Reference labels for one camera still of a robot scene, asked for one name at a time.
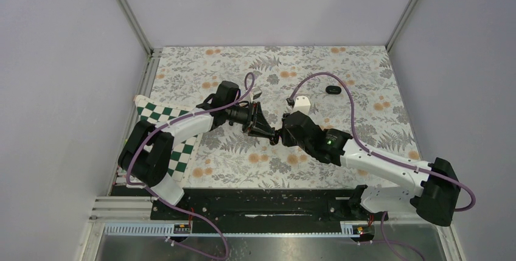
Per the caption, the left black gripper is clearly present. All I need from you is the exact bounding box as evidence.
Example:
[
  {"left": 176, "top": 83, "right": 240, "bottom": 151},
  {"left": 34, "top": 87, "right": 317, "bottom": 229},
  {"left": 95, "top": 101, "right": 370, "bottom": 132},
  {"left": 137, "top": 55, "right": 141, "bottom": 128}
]
[{"left": 226, "top": 101, "right": 275, "bottom": 139}]

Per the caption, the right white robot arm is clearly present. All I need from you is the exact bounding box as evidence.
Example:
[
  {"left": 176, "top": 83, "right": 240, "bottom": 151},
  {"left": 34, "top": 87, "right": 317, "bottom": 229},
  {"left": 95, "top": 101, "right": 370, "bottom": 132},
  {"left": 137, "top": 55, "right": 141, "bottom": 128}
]
[{"left": 279, "top": 111, "right": 461, "bottom": 227}]

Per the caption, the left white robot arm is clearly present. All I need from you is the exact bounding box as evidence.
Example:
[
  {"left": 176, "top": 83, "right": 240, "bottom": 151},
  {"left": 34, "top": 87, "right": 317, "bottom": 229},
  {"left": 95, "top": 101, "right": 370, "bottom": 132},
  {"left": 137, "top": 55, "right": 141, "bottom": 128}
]
[{"left": 117, "top": 81, "right": 279, "bottom": 219}]

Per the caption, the small black oval object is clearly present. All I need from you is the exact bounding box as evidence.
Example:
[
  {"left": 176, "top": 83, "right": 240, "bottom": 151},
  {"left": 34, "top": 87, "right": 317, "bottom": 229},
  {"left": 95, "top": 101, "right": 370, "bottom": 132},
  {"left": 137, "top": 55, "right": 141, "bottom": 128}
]
[{"left": 325, "top": 85, "right": 342, "bottom": 95}]

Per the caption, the floral patterned table mat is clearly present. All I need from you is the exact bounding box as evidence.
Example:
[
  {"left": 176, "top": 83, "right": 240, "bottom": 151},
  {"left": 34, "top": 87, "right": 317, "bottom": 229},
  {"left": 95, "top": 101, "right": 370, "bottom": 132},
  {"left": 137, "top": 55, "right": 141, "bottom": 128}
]
[{"left": 149, "top": 46, "right": 420, "bottom": 189}]

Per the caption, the green white checkered mat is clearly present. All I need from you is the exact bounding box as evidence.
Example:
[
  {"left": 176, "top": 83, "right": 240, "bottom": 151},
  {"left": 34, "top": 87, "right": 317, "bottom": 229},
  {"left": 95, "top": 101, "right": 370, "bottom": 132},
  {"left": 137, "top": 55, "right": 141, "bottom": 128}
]
[{"left": 133, "top": 95, "right": 202, "bottom": 183}]

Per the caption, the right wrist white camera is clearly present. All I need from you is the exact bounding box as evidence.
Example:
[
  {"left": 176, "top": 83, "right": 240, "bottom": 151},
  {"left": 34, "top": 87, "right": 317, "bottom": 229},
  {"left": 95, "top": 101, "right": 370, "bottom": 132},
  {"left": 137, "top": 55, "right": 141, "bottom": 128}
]
[{"left": 291, "top": 96, "right": 312, "bottom": 116}]

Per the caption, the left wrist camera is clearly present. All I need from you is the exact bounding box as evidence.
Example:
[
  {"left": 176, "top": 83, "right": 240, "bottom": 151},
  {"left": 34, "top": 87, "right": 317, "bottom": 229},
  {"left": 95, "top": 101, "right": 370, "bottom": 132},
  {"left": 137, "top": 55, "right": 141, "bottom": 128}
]
[{"left": 250, "top": 88, "right": 262, "bottom": 100}]

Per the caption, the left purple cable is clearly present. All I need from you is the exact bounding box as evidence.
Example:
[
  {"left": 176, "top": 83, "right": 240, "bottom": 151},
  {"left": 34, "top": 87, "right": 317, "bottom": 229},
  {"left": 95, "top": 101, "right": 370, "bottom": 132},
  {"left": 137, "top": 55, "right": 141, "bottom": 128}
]
[{"left": 125, "top": 72, "right": 256, "bottom": 261}]

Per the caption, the purple cable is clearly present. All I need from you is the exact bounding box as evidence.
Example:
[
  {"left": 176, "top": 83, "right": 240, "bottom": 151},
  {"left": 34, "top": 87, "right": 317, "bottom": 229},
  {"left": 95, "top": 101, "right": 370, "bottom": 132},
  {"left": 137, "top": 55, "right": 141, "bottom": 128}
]
[
  {"left": 287, "top": 72, "right": 476, "bottom": 261},
  {"left": 125, "top": 72, "right": 256, "bottom": 261}
]

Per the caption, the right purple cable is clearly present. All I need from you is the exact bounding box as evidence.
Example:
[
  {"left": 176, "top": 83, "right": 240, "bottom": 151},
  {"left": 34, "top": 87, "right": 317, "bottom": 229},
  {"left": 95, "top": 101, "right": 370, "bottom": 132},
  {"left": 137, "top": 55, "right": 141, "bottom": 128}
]
[{"left": 287, "top": 72, "right": 476, "bottom": 261}]

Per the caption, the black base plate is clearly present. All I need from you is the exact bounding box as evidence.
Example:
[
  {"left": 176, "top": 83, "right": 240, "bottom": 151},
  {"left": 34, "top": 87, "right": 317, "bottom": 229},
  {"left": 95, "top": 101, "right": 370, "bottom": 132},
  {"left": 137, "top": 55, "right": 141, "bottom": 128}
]
[{"left": 150, "top": 188, "right": 382, "bottom": 234}]

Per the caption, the perforated metal rail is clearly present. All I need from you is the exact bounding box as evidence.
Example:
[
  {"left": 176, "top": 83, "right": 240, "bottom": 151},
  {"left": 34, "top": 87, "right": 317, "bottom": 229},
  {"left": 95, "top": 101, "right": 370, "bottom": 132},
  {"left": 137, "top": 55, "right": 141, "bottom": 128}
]
[{"left": 103, "top": 220, "right": 364, "bottom": 239}]

